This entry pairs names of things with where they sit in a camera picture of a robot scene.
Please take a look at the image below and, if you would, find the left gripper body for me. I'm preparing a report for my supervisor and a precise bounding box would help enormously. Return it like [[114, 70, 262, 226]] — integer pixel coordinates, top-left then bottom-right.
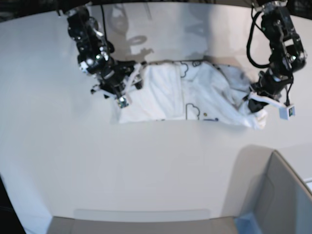
[[243, 69, 293, 110]]

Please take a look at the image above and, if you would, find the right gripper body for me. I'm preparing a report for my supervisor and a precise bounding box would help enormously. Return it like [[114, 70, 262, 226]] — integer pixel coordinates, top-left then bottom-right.
[[90, 60, 146, 104]]

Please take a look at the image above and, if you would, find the white printed t-shirt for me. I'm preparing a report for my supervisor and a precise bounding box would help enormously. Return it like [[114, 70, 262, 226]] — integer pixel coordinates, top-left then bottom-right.
[[117, 61, 268, 130]]

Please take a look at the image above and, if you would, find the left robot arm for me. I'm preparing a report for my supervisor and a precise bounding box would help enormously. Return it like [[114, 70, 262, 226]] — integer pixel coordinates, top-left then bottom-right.
[[245, 0, 307, 120]]

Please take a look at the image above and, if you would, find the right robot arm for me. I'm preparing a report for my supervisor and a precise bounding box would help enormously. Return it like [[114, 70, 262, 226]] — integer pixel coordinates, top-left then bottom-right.
[[56, 0, 144, 109]]

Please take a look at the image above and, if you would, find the grey cardboard box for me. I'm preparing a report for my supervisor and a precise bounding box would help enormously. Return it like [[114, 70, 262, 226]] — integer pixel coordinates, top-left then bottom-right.
[[234, 149, 312, 234]]

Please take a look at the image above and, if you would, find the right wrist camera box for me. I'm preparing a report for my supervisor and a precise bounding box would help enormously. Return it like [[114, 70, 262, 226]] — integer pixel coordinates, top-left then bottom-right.
[[117, 96, 129, 109]]

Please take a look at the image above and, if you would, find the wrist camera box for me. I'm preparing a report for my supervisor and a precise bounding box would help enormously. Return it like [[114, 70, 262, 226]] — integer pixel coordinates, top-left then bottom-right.
[[279, 105, 295, 120], [117, 96, 129, 109]]

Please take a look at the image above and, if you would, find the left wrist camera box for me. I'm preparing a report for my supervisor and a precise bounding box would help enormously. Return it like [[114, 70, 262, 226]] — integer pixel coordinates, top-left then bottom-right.
[[279, 105, 295, 120]]

